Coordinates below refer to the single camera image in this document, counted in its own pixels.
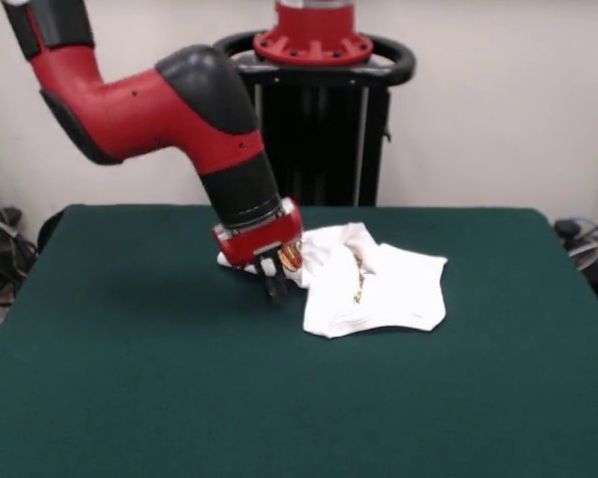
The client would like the white printed T-shirt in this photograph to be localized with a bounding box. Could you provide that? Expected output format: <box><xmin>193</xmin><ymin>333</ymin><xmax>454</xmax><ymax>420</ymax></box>
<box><xmin>215</xmin><ymin>222</ymin><xmax>449</xmax><ymax>341</ymax></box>

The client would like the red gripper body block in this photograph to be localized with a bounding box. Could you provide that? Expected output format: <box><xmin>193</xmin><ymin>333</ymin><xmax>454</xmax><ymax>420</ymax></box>
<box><xmin>212</xmin><ymin>196</ymin><xmax>304</xmax><ymax>270</ymax></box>

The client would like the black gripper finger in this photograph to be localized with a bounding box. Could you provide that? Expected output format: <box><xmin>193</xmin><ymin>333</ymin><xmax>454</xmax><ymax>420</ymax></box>
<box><xmin>271</xmin><ymin>258</ymin><xmax>289</xmax><ymax>303</ymax></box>
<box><xmin>258</xmin><ymin>256</ymin><xmax>280</xmax><ymax>302</ymax></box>

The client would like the black rounded chair part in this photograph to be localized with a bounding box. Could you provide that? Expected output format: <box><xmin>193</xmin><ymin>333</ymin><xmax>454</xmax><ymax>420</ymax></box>
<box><xmin>38</xmin><ymin>208</ymin><xmax>66</xmax><ymax>250</ymax></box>

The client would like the dark green table cloth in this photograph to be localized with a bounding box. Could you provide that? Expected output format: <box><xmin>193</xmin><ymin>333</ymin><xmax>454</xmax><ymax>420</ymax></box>
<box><xmin>0</xmin><ymin>202</ymin><xmax>598</xmax><ymax>478</ymax></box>

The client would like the black cable tangle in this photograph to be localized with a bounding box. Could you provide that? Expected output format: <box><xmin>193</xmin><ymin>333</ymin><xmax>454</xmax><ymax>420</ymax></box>
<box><xmin>0</xmin><ymin>158</ymin><xmax>39</xmax><ymax>305</ymax></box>

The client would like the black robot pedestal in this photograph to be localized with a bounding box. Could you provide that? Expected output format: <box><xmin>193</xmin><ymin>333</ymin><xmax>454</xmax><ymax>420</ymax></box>
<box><xmin>213</xmin><ymin>29</ymin><xmax>418</xmax><ymax>208</ymax></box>

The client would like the grey swivel chair base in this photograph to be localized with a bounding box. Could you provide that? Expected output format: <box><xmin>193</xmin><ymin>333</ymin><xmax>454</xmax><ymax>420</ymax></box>
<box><xmin>567</xmin><ymin>241</ymin><xmax>598</xmax><ymax>273</ymax></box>

